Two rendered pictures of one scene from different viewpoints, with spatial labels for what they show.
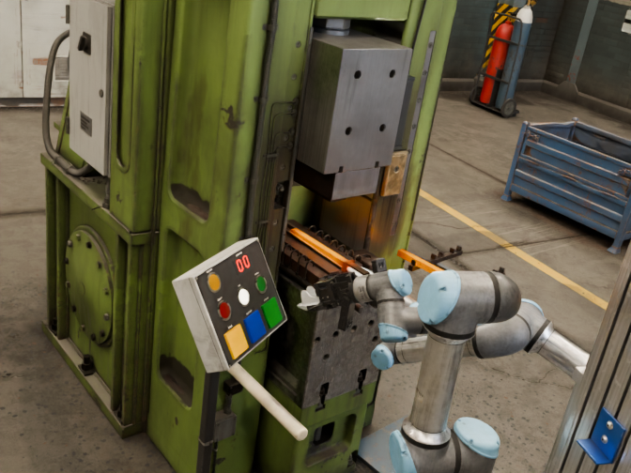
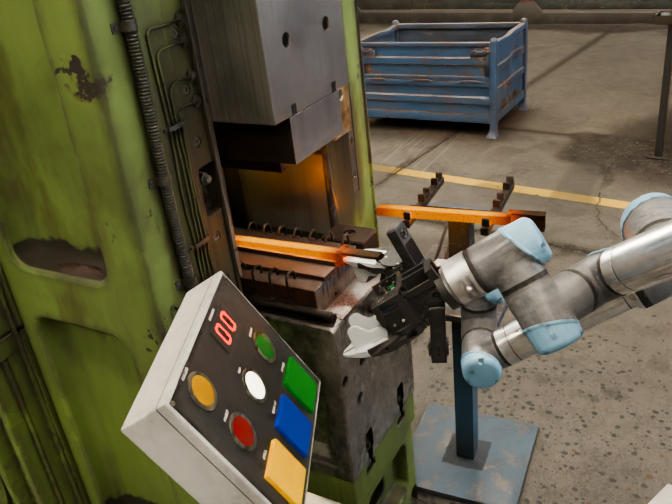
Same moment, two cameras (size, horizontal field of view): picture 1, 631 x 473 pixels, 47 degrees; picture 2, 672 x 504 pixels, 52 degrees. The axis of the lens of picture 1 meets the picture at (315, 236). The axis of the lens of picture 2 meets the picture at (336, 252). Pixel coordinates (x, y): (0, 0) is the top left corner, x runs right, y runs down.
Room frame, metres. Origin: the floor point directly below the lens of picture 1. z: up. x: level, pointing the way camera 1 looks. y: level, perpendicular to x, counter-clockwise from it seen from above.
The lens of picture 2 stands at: (1.00, 0.28, 1.73)
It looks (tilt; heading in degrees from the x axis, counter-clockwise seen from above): 27 degrees down; 343
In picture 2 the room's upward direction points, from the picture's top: 7 degrees counter-clockwise
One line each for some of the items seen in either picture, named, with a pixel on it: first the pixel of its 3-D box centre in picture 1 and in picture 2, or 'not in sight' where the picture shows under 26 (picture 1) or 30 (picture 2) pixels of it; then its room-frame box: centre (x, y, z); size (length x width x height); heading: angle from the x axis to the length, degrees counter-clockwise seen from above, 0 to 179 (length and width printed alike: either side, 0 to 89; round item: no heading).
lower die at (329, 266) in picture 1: (304, 252); (261, 265); (2.47, 0.03, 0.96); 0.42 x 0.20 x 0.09; 42
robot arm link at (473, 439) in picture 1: (469, 450); not in sight; (1.45, -0.46, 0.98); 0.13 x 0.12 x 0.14; 107
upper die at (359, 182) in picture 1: (317, 162); (235, 121); (2.47, 0.03, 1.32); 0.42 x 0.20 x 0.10; 42
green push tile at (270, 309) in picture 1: (270, 312); (298, 385); (1.92, 0.10, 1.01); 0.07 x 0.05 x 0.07; 157
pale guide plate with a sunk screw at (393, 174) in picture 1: (393, 173); (337, 102); (2.62, -0.26, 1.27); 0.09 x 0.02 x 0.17; 132
